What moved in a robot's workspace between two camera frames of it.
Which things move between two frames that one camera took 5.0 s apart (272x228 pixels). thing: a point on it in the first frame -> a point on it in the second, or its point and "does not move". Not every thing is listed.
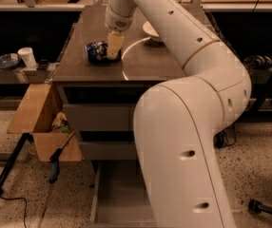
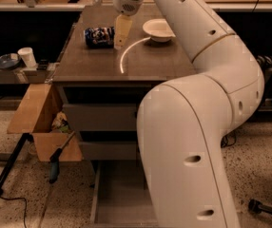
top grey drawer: (101, 117) does not move
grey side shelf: (41, 74) does not move
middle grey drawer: (109, 150) does not move
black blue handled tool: (54, 161) does not move
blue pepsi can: (98, 53) -> (100, 38)
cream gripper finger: (115, 41) -> (122, 29)
